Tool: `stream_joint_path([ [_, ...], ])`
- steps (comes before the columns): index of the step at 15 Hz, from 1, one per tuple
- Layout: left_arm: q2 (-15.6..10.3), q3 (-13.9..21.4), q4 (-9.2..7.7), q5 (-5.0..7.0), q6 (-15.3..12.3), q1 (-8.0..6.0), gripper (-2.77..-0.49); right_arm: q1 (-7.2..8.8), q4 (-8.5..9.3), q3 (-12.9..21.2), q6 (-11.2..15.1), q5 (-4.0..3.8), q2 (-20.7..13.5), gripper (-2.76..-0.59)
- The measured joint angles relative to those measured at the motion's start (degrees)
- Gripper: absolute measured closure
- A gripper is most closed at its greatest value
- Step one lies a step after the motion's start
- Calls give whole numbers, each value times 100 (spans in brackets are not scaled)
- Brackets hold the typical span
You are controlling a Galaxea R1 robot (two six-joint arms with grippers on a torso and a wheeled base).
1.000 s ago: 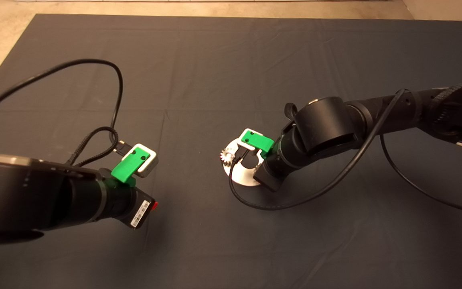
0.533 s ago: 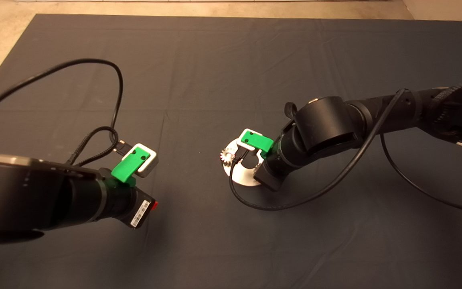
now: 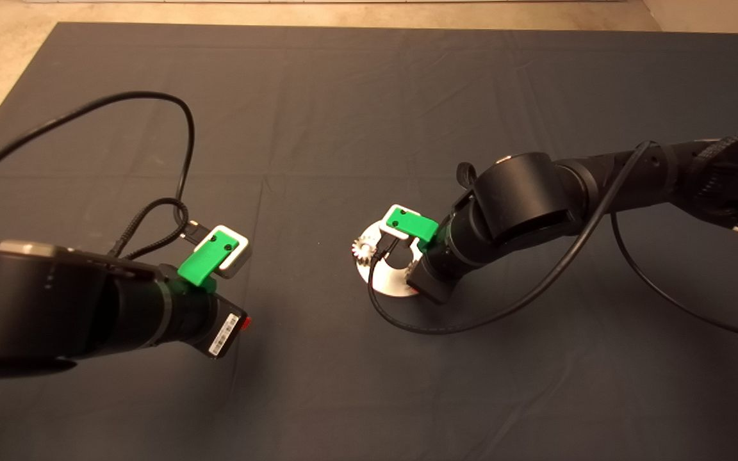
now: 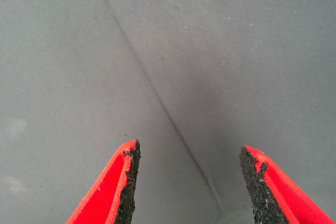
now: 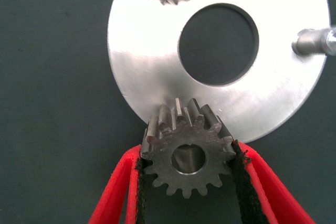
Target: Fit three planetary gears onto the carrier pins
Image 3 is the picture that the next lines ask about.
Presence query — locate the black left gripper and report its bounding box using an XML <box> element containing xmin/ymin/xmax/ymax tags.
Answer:
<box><xmin>159</xmin><ymin>266</ymin><xmax>252</xmax><ymax>360</ymax></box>

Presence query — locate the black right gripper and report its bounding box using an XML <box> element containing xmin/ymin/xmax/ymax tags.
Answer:
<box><xmin>406</xmin><ymin>221</ymin><xmax>473</xmax><ymax>305</ymax></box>

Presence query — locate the round metal carrier plate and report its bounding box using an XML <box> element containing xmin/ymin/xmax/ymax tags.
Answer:
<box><xmin>354</xmin><ymin>220</ymin><xmax>432</xmax><ymax>298</ymax></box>

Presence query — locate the dark grey table cloth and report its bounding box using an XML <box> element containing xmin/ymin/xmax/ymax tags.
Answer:
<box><xmin>0</xmin><ymin>23</ymin><xmax>738</xmax><ymax>461</ymax></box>

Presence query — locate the green right camera mount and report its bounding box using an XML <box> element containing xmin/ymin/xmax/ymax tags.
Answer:
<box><xmin>386</xmin><ymin>205</ymin><xmax>440</xmax><ymax>248</ymax></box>

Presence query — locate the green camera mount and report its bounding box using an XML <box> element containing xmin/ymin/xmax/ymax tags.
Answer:
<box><xmin>177</xmin><ymin>233</ymin><xmax>241</xmax><ymax>287</ymax></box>
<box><xmin>386</xmin><ymin>205</ymin><xmax>440</xmax><ymax>248</ymax></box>

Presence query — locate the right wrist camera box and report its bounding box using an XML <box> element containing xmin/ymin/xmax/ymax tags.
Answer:
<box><xmin>381</xmin><ymin>204</ymin><xmax>422</xmax><ymax>241</ymax></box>

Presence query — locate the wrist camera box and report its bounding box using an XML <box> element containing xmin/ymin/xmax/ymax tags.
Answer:
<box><xmin>193</xmin><ymin>225</ymin><xmax>253</xmax><ymax>280</ymax></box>
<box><xmin>381</xmin><ymin>204</ymin><xmax>422</xmax><ymax>241</ymax></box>

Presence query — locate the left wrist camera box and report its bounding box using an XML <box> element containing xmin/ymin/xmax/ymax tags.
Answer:
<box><xmin>193</xmin><ymin>225</ymin><xmax>253</xmax><ymax>280</ymax></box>

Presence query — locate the green left camera mount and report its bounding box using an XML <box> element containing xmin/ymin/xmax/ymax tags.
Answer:
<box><xmin>177</xmin><ymin>233</ymin><xmax>241</xmax><ymax>287</ymax></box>

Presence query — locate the short braided black cable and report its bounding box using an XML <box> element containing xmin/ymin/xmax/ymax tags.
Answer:
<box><xmin>110</xmin><ymin>197</ymin><xmax>211</xmax><ymax>261</ymax></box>

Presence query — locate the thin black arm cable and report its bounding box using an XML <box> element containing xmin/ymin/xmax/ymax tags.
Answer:
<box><xmin>611</xmin><ymin>211</ymin><xmax>738</xmax><ymax>344</ymax></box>

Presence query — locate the black left camera cable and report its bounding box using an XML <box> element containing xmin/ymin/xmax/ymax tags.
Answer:
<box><xmin>0</xmin><ymin>91</ymin><xmax>195</xmax><ymax>225</ymax></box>

